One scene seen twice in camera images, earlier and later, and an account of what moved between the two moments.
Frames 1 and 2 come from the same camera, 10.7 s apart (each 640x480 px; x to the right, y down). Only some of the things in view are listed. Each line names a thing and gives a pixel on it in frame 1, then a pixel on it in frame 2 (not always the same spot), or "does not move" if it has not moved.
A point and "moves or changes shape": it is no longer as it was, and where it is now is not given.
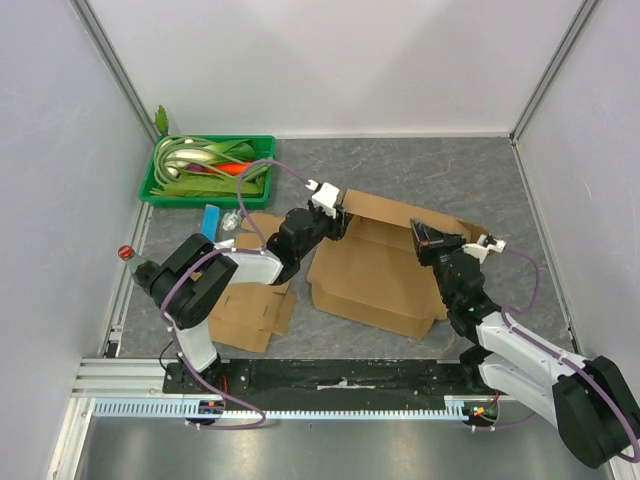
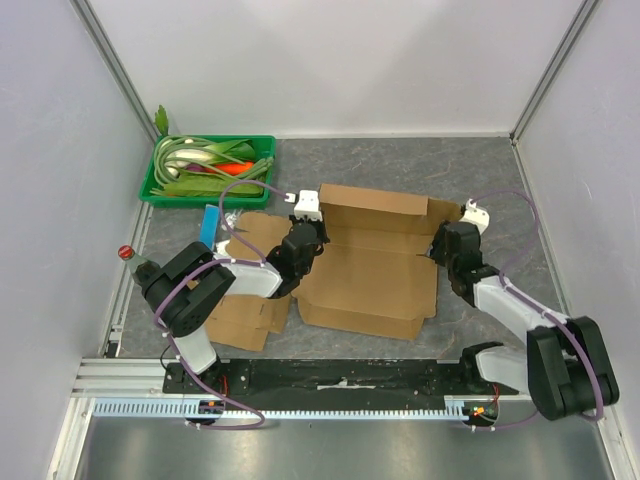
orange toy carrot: (231, 168) does not move
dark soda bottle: (140, 269) does not move
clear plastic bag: (231, 221) does not move
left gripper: (339, 225) → (319, 225)
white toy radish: (197, 154) does not move
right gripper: (442, 249) → (445, 238)
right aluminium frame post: (585, 10) does not move
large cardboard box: (374, 273) moves or changes shape
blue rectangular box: (210, 221) does not move
